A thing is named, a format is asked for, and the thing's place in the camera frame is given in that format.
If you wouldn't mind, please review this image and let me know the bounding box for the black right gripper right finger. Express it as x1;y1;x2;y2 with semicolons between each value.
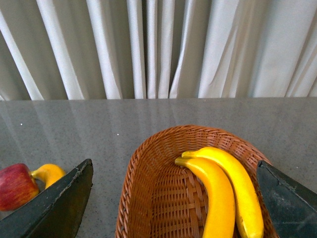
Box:
257;160;317;238

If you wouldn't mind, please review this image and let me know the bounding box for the red apple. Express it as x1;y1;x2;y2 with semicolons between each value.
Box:
0;163;39;212

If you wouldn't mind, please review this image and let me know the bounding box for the rear yellow banana in basket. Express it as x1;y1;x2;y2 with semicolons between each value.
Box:
182;147;264;238

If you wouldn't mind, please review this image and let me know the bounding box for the front yellow banana in basket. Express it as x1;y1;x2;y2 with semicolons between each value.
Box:
175;158;235;238

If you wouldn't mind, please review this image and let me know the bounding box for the yellow banana right on table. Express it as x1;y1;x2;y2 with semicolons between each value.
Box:
31;164;66;189

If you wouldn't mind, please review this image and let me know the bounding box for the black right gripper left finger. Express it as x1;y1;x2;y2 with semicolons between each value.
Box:
0;159;94;238

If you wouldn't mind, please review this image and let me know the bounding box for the white pleated curtain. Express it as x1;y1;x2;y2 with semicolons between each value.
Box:
0;0;317;101

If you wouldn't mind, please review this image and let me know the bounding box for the yellow banana in basket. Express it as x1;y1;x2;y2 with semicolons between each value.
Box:
182;147;264;238
175;158;235;238

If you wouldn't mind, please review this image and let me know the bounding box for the right wicker basket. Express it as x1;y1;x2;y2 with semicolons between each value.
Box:
115;125;265;238

